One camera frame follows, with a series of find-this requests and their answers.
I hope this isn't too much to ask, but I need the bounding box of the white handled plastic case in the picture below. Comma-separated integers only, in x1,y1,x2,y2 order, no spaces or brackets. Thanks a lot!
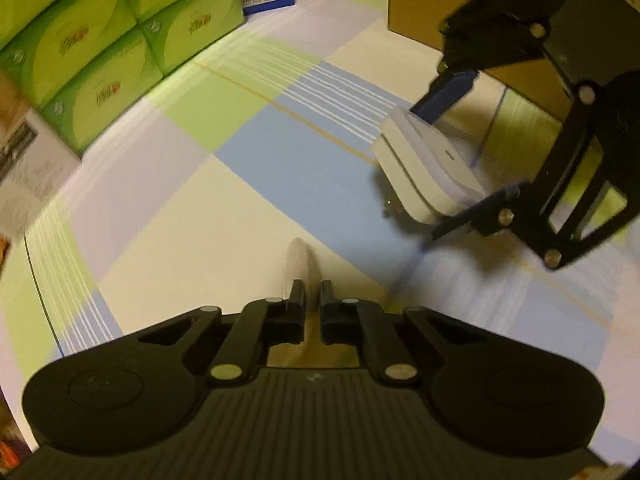
371,110,487,227

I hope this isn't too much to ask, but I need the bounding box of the white product box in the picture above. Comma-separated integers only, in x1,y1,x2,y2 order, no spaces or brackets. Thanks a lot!
0,75,83,242

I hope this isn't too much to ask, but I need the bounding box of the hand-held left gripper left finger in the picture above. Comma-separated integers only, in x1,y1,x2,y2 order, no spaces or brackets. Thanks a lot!
120,280,307,386

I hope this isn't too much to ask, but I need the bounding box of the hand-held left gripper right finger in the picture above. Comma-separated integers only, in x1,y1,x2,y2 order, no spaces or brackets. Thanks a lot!
320,280,501,386

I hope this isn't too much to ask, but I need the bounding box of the stack of green tissue packs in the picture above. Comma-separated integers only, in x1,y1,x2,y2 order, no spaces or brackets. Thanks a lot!
0,0,247,155

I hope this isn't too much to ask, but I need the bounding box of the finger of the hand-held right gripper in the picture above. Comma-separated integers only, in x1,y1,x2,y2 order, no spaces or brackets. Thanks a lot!
412,0,596,124
431,105,629,272

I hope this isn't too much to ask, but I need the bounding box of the large cardboard box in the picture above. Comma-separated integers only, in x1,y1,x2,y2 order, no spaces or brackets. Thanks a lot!
387,0,576,122

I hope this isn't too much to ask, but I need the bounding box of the desktop with checked tablecloth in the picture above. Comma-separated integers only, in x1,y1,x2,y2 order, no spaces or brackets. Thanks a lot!
0,0,640,480

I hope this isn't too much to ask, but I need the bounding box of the beige stick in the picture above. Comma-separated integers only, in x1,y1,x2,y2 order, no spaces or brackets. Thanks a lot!
270,237,358,367

